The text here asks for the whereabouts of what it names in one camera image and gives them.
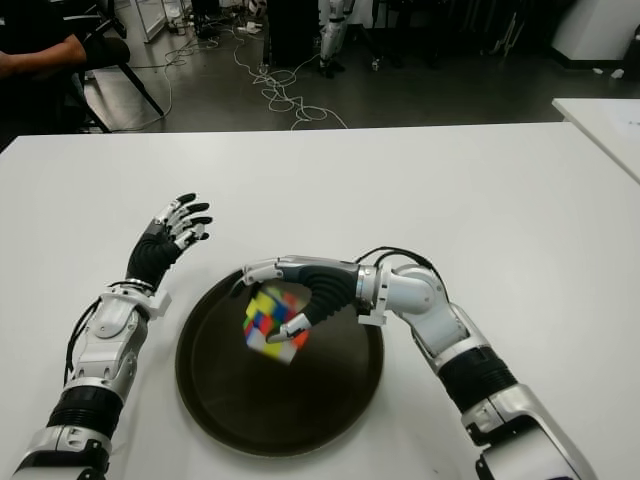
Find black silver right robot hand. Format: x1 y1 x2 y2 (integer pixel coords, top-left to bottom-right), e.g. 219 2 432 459
230 254 362 345

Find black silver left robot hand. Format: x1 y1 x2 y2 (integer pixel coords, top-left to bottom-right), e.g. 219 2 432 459
124 192 214 294

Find multicolour Rubik's cube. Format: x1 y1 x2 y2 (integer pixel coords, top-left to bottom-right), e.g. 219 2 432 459
242 285 311 365

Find dark brown round plate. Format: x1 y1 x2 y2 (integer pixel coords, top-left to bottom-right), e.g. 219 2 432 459
174 259 385 457

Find black chair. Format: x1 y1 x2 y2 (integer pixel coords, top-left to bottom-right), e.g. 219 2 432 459
69 7 165 134

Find white board panel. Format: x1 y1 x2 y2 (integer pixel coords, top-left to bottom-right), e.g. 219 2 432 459
134 0 169 44

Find white humanoid robot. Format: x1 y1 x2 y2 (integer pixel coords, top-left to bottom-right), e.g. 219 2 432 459
317 0 347 79

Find black cabinet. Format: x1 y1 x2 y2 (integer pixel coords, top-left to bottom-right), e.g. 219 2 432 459
267 0 321 67

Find seated person in black shirt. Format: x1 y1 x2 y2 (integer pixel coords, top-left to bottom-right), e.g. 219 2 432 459
0 0 89 136

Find black wheeled stand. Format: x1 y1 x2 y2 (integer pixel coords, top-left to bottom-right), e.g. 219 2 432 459
357 0 444 71

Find grey folded metal stand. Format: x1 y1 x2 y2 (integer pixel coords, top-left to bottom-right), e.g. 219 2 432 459
492 8 520 57

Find white side table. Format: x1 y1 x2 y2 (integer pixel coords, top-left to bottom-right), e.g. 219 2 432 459
550 97 640 184

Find white machine housing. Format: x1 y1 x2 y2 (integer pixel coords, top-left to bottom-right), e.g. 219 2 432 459
549 0 640 69

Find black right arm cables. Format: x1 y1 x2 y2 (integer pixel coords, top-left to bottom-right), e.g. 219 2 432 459
352 244 447 301

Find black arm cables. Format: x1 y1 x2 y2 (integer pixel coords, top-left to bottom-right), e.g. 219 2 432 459
61 298 101 389
352 244 447 301

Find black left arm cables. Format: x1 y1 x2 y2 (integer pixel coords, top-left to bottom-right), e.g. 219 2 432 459
61 298 101 389

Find tangled white floor cable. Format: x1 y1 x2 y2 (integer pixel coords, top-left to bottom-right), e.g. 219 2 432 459
232 24 349 131

